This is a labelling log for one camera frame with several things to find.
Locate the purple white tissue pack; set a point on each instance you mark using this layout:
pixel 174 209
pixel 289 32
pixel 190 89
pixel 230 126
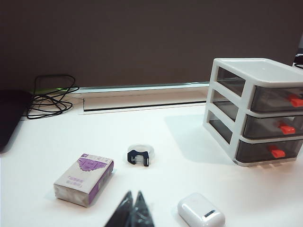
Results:
pixel 82 182

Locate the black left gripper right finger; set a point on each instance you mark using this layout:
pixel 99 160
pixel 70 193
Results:
pixel 142 217

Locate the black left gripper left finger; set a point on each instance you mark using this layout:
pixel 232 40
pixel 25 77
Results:
pixel 120 217

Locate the small black clip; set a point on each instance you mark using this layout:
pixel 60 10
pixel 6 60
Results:
pixel 137 156

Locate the white three-drawer organizer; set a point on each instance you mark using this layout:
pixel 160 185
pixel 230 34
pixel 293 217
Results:
pixel 239 71

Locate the white earphone case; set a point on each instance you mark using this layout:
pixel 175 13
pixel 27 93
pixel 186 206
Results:
pixel 198 210

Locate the brown desk partition panel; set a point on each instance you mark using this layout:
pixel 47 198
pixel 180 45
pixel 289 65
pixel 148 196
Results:
pixel 142 40

